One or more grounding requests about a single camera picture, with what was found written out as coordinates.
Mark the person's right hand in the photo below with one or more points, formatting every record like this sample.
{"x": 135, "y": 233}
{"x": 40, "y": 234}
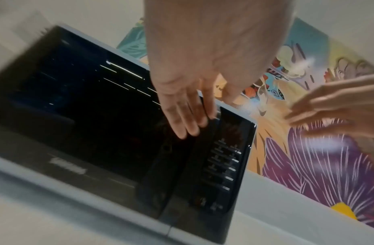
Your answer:
{"x": 350, "y": 105}

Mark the person's left hand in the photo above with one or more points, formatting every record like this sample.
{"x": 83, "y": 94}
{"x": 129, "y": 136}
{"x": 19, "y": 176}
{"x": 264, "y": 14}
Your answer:
{"x": 211, "y": 43}

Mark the black microwave oven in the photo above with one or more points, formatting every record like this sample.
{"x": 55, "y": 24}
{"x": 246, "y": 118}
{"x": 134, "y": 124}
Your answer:
{"x": 93, "y": 134}

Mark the colourful floral wall painting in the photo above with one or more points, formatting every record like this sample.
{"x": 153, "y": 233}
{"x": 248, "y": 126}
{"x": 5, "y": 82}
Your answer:
{"x": 320, "y": 162}

